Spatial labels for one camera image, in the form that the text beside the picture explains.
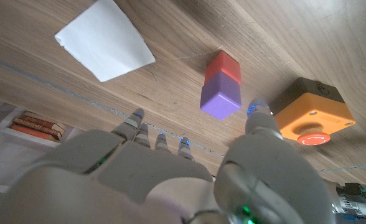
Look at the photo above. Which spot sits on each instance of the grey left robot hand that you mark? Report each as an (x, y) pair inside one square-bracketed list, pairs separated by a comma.
[(357, 207)]

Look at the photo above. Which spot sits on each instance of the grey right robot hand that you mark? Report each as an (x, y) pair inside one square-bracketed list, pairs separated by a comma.
[(139, 180)]

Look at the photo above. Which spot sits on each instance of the purple magnetic block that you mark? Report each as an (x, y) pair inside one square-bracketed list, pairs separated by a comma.
[(220, 96)]

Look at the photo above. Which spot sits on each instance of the red magnetic block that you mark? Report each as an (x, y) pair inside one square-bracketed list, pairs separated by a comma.
[(225, 67)]

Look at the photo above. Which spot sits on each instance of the orange emergency stop button box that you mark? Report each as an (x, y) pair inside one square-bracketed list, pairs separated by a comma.
[(310, 109)]

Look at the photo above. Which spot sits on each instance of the printed bookshelf backdrop cloth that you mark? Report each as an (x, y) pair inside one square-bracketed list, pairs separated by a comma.
[(2, 149)]

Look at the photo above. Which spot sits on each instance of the white paper sheet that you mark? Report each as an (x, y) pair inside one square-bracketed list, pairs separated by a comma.
[(105, 40)]

